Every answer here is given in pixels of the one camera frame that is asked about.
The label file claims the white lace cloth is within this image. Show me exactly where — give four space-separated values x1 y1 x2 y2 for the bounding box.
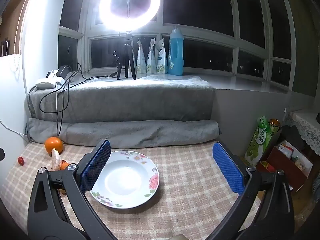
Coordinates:
287 112 320 156

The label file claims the large orange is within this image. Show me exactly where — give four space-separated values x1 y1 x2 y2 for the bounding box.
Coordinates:
45 137 63 154

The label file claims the black cable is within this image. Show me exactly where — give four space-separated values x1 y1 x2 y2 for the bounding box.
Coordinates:
28 64 118 136

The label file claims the white cable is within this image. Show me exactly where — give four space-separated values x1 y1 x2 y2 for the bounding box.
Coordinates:
0 118 27 136

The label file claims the drink can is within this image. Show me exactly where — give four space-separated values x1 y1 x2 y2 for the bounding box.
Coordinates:
269 119 281 133

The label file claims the green printed box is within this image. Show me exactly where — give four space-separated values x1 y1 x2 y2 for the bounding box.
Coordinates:
244 116 273 167

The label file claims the pale peeled fruit piece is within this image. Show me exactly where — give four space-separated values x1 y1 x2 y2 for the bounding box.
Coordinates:
51 149 62 171

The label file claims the blue detergent bottle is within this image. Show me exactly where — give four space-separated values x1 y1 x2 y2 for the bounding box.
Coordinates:
168 27 184 76

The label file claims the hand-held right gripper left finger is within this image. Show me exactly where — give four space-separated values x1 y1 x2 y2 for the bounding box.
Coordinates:
27 139 111 240

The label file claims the white floral plate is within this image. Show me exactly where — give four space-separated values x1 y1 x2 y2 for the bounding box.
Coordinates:
90 150 160 209

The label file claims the white fluffy cloth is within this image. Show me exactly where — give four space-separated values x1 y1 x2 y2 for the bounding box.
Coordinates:
140 74 211 88

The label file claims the white floral refill pouch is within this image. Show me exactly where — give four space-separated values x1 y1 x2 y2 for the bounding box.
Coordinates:
136 39 146 74
156 39 168 74
146 38 157 74

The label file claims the white power adapter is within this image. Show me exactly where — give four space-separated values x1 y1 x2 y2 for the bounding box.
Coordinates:
36 78 64 89

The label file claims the ring light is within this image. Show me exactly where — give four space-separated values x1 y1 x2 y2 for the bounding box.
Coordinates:
99 0 161 32

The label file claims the red cardboard box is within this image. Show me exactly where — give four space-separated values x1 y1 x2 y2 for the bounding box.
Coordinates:
257 140 313 193

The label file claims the plaid beige tablecloth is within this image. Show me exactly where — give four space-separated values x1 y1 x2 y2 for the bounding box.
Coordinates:
0 141 263 240

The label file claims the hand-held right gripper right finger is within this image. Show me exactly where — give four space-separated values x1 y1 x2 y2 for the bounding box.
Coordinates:
207 142 295 240

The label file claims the black tripod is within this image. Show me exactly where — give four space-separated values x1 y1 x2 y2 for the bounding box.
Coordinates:
117 31 137 80

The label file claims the white window frame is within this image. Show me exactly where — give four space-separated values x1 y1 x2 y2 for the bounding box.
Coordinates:
57 0 293 88

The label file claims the black power adapter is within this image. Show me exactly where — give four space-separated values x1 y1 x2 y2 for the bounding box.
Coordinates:
56 66 72 78

